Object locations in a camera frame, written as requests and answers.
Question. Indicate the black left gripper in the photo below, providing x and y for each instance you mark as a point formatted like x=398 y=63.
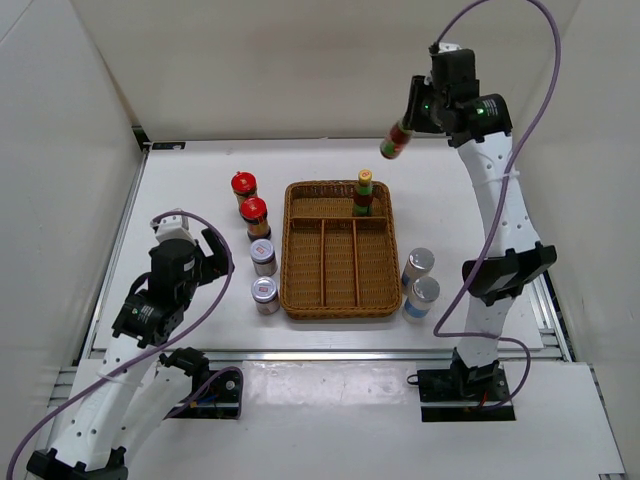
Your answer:
x=216 y=264

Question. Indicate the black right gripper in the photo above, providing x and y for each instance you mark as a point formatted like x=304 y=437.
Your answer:
x=418 y=88

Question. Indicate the yellow cap sauce bottle front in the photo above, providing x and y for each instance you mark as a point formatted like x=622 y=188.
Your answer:
x=396 y=140

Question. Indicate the yellow cap sauce bottle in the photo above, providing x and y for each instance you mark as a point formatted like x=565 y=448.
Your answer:
x=396 y=140
x=363 y=194

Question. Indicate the white lid dark jar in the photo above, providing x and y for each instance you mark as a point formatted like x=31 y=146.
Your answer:
x=263 y=256
x=264 y=292

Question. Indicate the white lid dark jar front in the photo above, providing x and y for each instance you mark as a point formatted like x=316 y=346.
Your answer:
x=264 y=292

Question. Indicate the red lid jar front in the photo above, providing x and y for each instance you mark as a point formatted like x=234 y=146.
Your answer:
x=254 y=212

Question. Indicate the red lid jar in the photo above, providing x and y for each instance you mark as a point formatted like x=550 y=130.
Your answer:
x=244 y=186
x=254 y=212

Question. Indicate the silver lid bead jar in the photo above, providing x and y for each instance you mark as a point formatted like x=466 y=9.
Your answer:
x=419 y=263
x=421 y=296

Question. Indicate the silver lid bead jar front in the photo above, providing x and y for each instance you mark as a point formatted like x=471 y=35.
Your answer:
x=421 y=296

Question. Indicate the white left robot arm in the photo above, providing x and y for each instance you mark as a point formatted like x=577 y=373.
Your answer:
x=138 y=385

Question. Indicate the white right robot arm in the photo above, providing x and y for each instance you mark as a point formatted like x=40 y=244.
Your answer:
x=479 y=128

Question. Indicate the wicker divided basket tray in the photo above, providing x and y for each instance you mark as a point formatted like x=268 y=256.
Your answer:
x=333 y=264

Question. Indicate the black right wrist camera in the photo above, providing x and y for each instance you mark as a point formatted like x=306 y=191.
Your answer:
x=452 y=67

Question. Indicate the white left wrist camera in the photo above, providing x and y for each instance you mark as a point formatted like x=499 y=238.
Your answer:
x=173 y=227

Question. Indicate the aluminium front table rail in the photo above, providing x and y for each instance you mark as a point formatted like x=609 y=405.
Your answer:
x=327 y=355

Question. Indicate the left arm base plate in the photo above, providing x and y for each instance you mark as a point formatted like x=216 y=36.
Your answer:
x=216 y=395

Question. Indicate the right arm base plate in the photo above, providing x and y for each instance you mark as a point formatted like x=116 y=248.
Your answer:
x=445 y=398

